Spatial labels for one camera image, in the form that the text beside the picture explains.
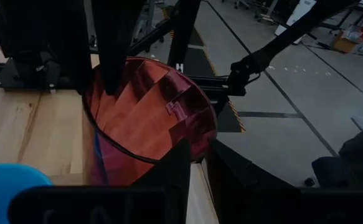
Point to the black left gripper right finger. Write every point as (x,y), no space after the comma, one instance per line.
(237,186)

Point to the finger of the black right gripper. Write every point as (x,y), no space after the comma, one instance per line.
(78,37)
(115,37)

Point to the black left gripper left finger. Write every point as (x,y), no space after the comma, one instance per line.
(168,174)

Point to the pink faceted plastic tumbler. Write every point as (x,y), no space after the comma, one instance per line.
(144,124)

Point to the teal plastic mug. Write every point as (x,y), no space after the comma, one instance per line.
(0,186)

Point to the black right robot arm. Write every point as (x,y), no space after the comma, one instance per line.
(28,31)

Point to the black office chair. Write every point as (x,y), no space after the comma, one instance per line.
(330,171)

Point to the cardboard box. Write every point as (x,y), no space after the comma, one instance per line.
(343,45)

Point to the white panel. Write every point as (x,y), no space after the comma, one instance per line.
(302,9)

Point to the thin black frame brace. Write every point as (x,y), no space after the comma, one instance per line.
(150,38)

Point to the black frame post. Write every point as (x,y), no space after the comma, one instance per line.
(182,31)

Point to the black frame rail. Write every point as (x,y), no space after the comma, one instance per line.
(209,85)

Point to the black diagonal frame strut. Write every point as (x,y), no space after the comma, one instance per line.
(293,32)

